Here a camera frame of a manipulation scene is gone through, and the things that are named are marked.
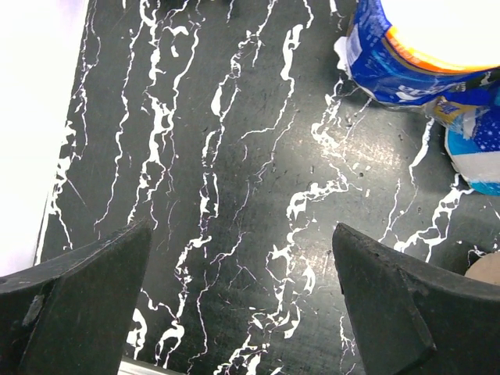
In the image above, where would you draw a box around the light blue roll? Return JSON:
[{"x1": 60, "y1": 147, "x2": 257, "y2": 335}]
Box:
[{"x1": 430, "y1": 83, "x2": 499, "y2": 196}]

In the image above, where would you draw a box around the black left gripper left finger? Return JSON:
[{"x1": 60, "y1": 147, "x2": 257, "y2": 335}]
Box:
[{"x1": 1, "y1": 220, "x2": 152, "y2": 374}]

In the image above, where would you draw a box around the blue Tempo roll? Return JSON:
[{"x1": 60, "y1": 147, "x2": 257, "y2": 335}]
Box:
[{"x1": 343, "y1": 1, "x2": 499, "y2": 106}]

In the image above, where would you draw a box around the brown roll front lying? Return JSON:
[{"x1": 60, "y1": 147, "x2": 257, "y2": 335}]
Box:
[{"x1": 465, "y1": 252, "x2": 500, "y2": 286}]

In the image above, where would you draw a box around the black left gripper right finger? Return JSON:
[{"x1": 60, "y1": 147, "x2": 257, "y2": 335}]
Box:
[{"x1": 332, "y1": 223, "x2": 499, "y2": 374}]

